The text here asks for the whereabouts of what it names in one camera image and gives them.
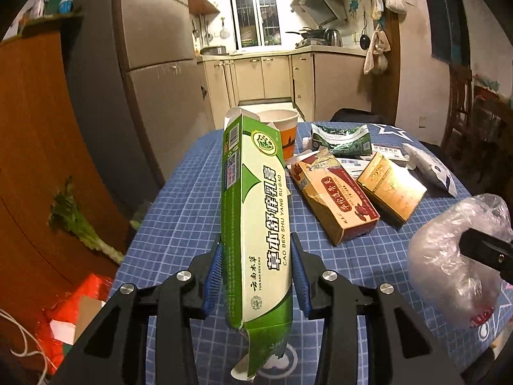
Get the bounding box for red gift bag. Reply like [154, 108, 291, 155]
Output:
[36, 274, 112, 373]

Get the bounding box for beige kitchen cabinets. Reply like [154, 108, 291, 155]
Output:
[198, 45, 372, 129]

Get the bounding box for kitchen window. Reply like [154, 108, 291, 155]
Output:
[231, 0, 282, 50]

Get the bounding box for green snack bag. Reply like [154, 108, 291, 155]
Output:
[311, 124, 372, 157]

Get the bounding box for orange paper cup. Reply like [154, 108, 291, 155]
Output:
[257, 109, 299, 161]

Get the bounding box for silver refrigerator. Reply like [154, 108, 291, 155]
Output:
[112, 0, 215, 185]

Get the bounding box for yellow carton box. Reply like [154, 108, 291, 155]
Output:
[357, 153, 427, 224]

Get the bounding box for green white toothpaste box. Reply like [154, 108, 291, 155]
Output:
[221, 110, 293, 381]

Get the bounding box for orange wooden cabinet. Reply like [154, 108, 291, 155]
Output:
[1, 20, 130, 348]

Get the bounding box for clear plastic bag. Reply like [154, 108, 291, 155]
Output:
[408, 194, 512, 329]

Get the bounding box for wooden chair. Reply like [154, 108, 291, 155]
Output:
[441, 64, 473, 152]

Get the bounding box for black bag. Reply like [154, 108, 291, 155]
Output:
[331, 108, 395, 125]

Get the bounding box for green leafy vegetable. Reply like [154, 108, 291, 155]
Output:
[47, 176, 124, 265]

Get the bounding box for white medicine box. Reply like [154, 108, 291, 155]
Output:
[337, 144, 409, 180]

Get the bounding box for white cable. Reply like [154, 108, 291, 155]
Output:
[0, 307, 51, 382]

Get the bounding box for steel kettle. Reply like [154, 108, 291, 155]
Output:
[324, 29, 343, 47]

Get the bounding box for range hood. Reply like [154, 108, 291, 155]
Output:
[291, 0, 348, 28]

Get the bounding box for white blue plastic pouch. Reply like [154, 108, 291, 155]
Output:
[403, 143, 457, 197]

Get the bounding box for dark window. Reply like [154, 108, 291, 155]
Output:
[426, 0, 470, 67]

